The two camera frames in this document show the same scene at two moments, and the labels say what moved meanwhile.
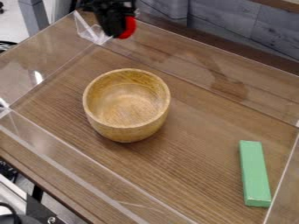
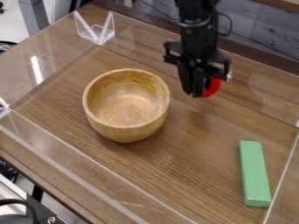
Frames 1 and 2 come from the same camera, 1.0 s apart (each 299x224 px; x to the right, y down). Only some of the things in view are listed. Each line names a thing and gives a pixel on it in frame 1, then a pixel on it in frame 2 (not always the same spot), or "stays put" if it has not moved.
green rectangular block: [256, 185] stays put
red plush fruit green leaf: [131, 24] -> [214, 87]
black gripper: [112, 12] -> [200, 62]
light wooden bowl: [126, 103] stays put
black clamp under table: [37, 213] stays put
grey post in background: [35, 15] stays put
